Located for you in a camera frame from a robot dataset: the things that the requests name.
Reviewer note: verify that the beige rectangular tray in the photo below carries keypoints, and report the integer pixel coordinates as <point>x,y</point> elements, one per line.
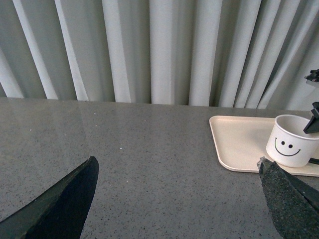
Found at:
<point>240,142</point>

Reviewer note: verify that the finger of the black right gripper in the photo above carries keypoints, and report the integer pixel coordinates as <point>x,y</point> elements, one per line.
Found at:
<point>313,124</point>
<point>313,76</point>

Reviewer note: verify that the grey pleated curtain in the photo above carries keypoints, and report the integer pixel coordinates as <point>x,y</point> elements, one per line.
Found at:
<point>226,53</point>

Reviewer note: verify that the white smiley mug black handle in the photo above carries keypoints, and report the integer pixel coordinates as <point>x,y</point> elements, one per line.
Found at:
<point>288,144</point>

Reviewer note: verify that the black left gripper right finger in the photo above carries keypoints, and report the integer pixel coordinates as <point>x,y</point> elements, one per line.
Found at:
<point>293,204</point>

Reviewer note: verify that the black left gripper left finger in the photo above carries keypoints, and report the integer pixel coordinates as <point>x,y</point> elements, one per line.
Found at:
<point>58,213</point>

